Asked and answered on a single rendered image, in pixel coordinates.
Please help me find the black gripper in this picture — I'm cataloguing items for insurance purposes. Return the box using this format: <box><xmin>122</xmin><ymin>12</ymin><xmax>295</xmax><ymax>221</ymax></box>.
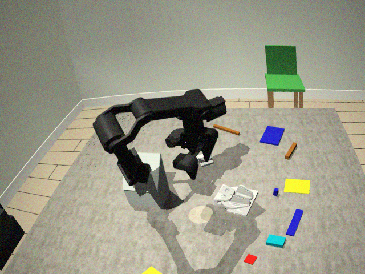
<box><xmin>172</xmin><ymin>127</ymin><xmax>218</xmax><ymax>180</ymax></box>

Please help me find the blue flat plate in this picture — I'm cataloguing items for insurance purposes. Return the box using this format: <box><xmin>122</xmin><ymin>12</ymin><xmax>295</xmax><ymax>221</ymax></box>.
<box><xmin>260</xmin><ymin>126</ymin><xmax>285</xmax><ymax>146</ymax></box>

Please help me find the red flat square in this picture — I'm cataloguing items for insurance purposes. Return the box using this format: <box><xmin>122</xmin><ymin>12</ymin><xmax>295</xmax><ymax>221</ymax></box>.
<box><xmin>244</xmin><ymin>254</ymin><xmax>257</xmax><ymax>265</ymax></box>

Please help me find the cyan rectangular block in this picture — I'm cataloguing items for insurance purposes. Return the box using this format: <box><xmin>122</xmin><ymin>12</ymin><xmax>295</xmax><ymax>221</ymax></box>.
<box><xmin>266</xmin><ymin>234</ymin><xmax>286</xmax><ymax>248</ymax></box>

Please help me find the blue flat bar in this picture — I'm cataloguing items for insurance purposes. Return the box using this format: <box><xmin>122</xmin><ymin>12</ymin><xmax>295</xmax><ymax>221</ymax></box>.
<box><xmin>286</xmin><ymin>209</ymin><xmax>303</xmax><ymax>236</ymax></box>

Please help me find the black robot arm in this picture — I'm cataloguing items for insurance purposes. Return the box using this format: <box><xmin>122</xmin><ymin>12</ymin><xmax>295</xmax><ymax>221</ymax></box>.
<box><xmin>93</xmin><ymin>89</ymin><xmax>226</xmax><ymax>186</ymax></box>

